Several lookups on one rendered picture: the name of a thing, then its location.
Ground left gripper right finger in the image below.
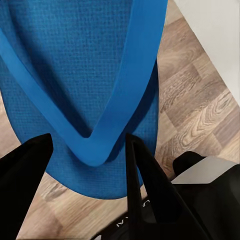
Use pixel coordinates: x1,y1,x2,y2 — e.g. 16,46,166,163
125,133,210,240

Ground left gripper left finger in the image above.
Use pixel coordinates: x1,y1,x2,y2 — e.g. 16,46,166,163
0,133,54,240

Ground sandal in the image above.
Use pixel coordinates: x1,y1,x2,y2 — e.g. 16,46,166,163
0,0,168,200

